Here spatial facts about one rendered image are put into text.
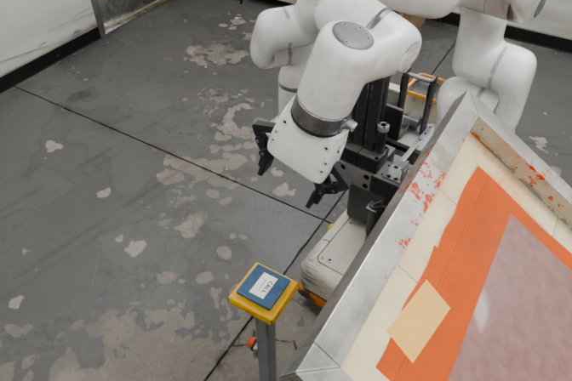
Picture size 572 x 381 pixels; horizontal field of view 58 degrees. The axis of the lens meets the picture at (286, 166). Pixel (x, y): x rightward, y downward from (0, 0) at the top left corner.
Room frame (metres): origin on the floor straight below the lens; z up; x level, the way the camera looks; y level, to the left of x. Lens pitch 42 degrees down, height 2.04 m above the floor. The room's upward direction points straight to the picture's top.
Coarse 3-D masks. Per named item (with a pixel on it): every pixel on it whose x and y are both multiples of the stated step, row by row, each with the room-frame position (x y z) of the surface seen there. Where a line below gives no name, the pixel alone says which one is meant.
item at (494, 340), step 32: (416, 288) 0.39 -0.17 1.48; (448, 288) 0.41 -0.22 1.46; (480, 288) 0.42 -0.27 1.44; (448, 320) 0.36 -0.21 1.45; (480, 320) 0.38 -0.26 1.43; (512, 320) 0.39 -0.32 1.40; (384, 352) 0.30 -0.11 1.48; (448, 352) 0.32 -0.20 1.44; (480, 352) 0.34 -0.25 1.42; (512, 352) 0.35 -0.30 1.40; (544, 352) 0.36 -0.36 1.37
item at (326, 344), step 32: (448, 128) 0.63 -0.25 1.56; (480, 128) 0.69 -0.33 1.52; (416, 160) 0.59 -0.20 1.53; (448, 160) 0.57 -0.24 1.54; (512, 160) 0.65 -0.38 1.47; (416, 192) 0.50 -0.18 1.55; (544, 192) 0.62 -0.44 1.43; (384, 224) 0.44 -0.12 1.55; (416, 224) 0.45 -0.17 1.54; (384, 256) 0.39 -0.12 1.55; (352, 288) 0.34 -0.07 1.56; (320, 320) 0.31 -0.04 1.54; (352, 320) 0.31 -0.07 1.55; (320, 352) 0.26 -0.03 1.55
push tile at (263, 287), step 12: (252, 276) 0.79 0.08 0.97; (264, 276) 0.79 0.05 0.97; (276, 276) 0.79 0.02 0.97; (240, 288) 0.75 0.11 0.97; (252, 288) 0.75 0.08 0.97; (264, 288) 0.75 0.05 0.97; (276, 288) 0.75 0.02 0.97; (252, 300) 0.72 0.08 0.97; (264, 300) 0.72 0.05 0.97; (276, 300) 0.72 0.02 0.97
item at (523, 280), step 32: (480, 192) 0.58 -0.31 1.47; (448, 224) 0.50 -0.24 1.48; (480, 224) 0.52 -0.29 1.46; (512, 224) 0.55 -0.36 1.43; (448, 256) 0.45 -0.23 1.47; (480, 256) 0.47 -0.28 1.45; (512, 256) 0.49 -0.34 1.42; (544, 256) 0.51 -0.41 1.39; (512, 288) 0.44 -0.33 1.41; (544, 288) 0.46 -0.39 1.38; (544, 320) 0.41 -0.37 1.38
